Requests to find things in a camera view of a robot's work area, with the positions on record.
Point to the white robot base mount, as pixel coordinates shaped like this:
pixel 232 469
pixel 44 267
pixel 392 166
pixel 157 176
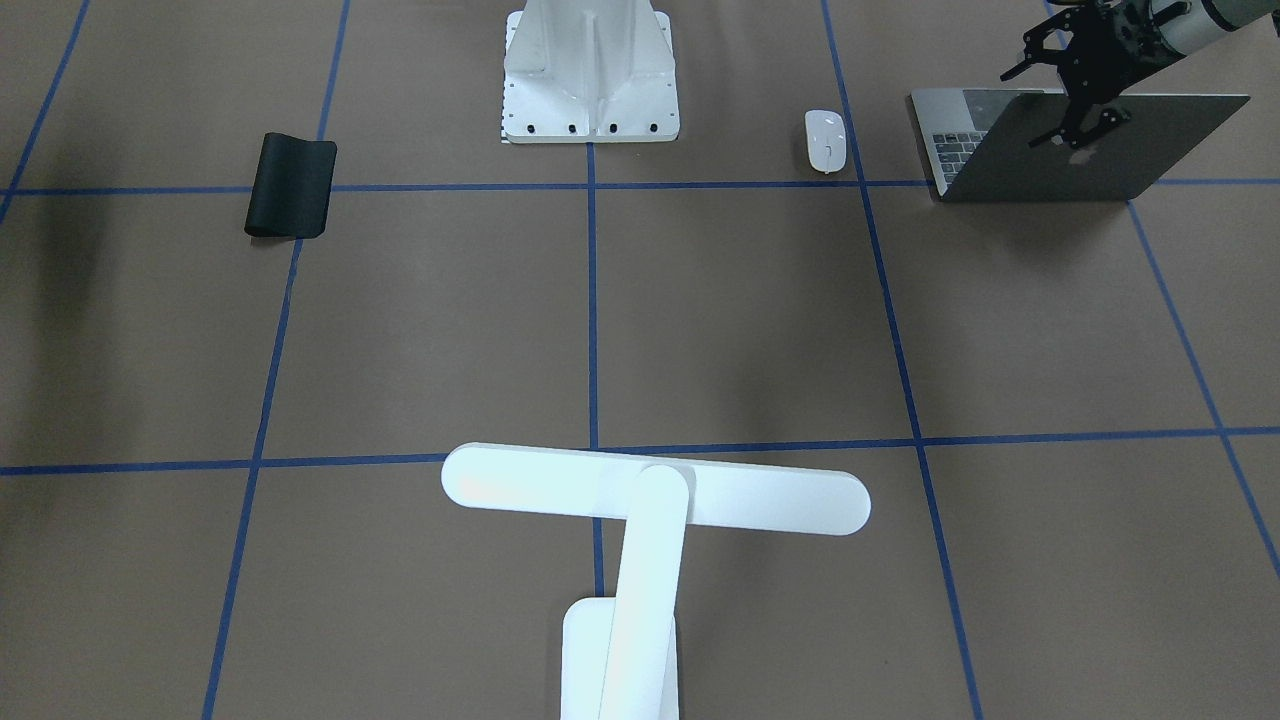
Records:
pixel 589 72

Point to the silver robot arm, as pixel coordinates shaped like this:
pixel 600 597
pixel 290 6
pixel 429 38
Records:
pixel 1187 27

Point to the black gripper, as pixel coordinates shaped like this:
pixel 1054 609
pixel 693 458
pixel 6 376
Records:
pixel 1139 24

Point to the grey laptop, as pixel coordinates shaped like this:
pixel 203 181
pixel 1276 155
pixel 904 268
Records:
pixel 976 143

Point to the white computer mouse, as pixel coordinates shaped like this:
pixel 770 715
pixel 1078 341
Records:
pixel 826 142

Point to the black mouse pad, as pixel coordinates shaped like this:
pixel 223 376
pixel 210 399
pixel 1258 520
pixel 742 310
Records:
pixel 292 187

